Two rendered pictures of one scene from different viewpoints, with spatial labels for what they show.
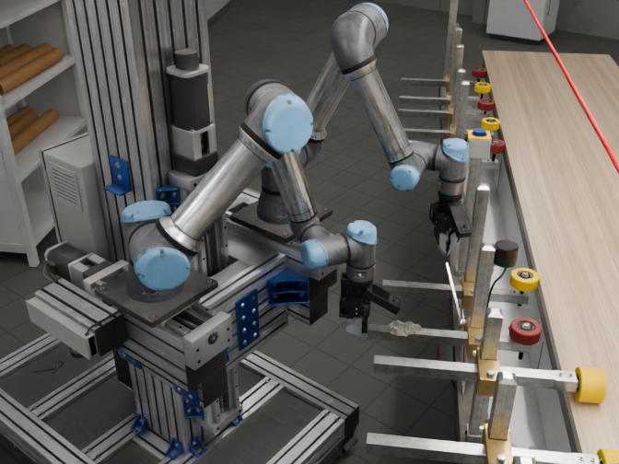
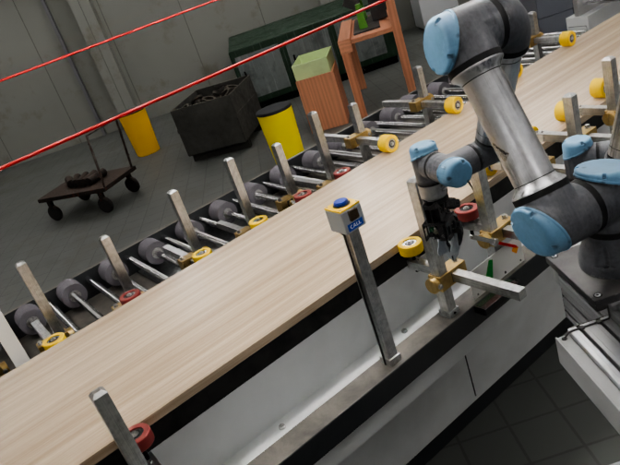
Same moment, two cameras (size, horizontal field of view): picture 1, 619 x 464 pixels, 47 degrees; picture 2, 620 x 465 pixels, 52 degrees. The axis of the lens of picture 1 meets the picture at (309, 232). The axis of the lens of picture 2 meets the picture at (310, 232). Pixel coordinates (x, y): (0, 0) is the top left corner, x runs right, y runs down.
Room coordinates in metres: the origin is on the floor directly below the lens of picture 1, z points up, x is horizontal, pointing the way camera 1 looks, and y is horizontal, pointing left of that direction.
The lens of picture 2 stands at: (3.07, 0.64, 1.85)
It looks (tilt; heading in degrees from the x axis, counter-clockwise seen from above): 24 degrees down; 232
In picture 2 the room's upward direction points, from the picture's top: 19 degrees counter-clockwise
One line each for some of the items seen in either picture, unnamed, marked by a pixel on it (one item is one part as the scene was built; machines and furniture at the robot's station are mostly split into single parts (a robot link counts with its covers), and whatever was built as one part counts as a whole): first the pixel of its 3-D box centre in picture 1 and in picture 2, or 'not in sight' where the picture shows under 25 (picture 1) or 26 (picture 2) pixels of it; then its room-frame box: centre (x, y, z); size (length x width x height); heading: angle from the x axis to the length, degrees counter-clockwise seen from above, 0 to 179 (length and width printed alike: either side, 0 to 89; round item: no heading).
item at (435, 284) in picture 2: (470, 289); (446, 276); (1.77, -0.49, 0.83); 0.13 x 0.06 x 0.05; 172
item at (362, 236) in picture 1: (360, 244); (579, 158); (1.55, -0.13, 1.12); 0.09 x 0.08 x 0.11; 111
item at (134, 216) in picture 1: (149, 229); not in sight; (1.49, 0.39, 1.20); 0.13 x 0.12 x 0.14; 21
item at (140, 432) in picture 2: (494, 154); (143, 448); (2.72, -0.78, 0.85); 0.08 x 0.08 x 0.11
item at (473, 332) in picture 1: (476, 336); (494, 232); (1.52, -0.46, 0.84); 0.13 x 0.06 x 0.05; 172
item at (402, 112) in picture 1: (443, 114); not in sight; (3.24, -0.65, 0.83); 0.43 x 0.03 x 0.04; 82
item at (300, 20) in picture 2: not in sight; (308, 48); (-3.54, -6.52, 0.43); 2.21 x 1.99 x 0.86; 141
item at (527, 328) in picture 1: (523, 342); (469, 221); (1.49, -0.57, 0.85); 0.08 x 0.08 x 0.11
